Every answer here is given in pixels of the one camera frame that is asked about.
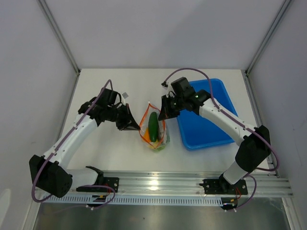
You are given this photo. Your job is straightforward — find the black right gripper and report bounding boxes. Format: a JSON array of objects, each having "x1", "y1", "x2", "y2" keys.
[{"x1": 158, "y1": 95, "x2": 185, "y2": 121}]

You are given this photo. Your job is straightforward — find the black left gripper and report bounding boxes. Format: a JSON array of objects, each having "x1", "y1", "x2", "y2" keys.
[{"x1": 107, "y1": 103, "x2": 140, "y2": 131}]

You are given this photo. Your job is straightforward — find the yellow orange pepper toy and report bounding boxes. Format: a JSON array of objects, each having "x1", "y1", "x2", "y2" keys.
[{"x1": 141, "y1": 128, "x2": 159, "y2": 150}]

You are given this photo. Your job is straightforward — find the green cucumber toy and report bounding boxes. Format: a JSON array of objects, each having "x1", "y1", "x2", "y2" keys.
[{"x1": 148, "y1": 112, "x2": 159, "y2": 142}]

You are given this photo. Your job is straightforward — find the clear zip bag orange zipper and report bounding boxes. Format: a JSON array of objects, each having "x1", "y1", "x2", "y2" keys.
[{"x1": 139, "y1": 102, "x2": 170, "y2": 151}]

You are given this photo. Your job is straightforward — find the green grapes toy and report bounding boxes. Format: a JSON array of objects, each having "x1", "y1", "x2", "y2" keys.
[{"x1": 154, "y1": 145, "x2": 166, "y2": 152}]

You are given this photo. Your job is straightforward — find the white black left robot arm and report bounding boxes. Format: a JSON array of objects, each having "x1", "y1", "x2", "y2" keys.
[{"x1": 29, "y1": 88, "x2": 140, "y2": 198}]

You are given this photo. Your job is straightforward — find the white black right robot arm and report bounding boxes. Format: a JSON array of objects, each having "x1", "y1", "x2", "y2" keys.
[{"x1": 158, "y1": 77, "x2": 272, "y2": 194}]

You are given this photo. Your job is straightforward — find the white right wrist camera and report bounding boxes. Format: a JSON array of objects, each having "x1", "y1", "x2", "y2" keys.
[{"x1": 161, "y1": 81, "x2": 171, "y2": 89}]

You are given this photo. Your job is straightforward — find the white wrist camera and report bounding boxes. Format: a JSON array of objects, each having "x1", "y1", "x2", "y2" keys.
[
  {"x1": 161, "y1": 81, "x2": 171, "y2": 89},
  {"x1": 121, "y1": 92, "x2": 128, "y2": 105}
]

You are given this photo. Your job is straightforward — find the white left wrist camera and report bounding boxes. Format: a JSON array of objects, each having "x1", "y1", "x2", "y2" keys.
[{"x1": 121, "y1": 92, "x2": 128, "y2": 105}]

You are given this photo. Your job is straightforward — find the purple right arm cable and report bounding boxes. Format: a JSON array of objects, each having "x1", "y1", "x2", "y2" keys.
[{"x1": 161, "y1": 68, "x2": 279, "y2": 213}]

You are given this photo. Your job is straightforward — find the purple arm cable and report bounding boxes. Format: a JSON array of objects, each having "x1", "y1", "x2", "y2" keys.
[
  {"x1": 161, "y1": 68, "x2": 279, "y2": 213},
  {"x1": 32, "y1": 80, "x2": 116, "y2": 214}
]

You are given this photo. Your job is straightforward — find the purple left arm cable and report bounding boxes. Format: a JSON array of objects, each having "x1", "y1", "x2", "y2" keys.
[{"x1": 32, "y1": 80, "x2": 116, "y2": 214}]

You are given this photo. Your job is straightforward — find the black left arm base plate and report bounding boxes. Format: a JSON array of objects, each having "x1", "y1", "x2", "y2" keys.
[{"x1": 76, "y1": 177, "x2": 119, "y2": 193}]

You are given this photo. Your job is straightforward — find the white slotted cable duct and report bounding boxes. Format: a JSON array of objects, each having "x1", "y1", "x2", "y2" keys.
[{"x1": 46, "y1": 194, "x2": 223, "y2": 207}]

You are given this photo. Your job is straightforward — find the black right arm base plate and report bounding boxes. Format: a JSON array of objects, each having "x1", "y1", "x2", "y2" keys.
[{"x1": 199, "y1": 179, "x2": 248, "y2": 195}]

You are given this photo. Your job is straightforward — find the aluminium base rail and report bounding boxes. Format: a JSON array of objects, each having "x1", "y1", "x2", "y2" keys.
[{"x1": 32, "y1": 169, "x2": 294, "y2": 198}]

